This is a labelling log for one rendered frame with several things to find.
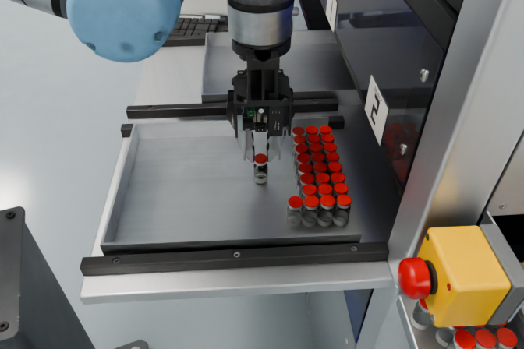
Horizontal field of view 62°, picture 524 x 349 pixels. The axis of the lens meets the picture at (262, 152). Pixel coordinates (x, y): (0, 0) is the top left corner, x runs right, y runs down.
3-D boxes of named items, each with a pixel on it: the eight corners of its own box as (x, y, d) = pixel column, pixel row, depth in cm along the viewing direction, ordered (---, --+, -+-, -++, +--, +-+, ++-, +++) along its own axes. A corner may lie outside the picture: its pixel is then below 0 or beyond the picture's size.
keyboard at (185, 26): (250, 25, 129) (249, 17, 128) (245, 47, 119) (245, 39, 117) (118, 20, 132) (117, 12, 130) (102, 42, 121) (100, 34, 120)
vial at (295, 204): (300, 216, 64) (302, 195, 61) (302, 228, 62) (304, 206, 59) (285, 216, 64) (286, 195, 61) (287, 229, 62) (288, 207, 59)
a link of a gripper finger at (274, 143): (269, 182, 63) (264, 133, 57) (267, 155, 68) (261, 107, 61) (290, 180, 63) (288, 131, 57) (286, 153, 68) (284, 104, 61)
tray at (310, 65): (348, 42, 105) (350, 28, 103) (376, 103, 86) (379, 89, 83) (207, 46, 104) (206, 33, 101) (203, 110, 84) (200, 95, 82)
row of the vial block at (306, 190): (302, 146, 76) (304, 125, 73) (317, 227, 62) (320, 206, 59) (290, 146, 76) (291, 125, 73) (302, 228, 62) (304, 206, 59)
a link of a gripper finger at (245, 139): (234, 182, 63) (236, 132, 57) (233, 155, 67) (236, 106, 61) (255, 183, 63) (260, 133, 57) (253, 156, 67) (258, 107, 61)
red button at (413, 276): (426, 270, 46) (436, 248, 43) (440, 305, 43) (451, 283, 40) (391, 273, 46) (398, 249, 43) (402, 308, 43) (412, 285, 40)
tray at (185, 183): (326, 132, 79) (328, 116, 77) (357, 250, 60) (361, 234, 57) (137, 138, 78) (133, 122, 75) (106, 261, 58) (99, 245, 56)
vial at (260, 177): (267, 174, 70) (267, 153, 67) (268, 184, 69) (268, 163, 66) (253, 174, 70) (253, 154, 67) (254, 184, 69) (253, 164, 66)
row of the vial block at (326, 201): (315, 146, 76) (317, 125, 73) (333, 227, 62) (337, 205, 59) (302, 146, 76) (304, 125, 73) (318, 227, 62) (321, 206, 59)
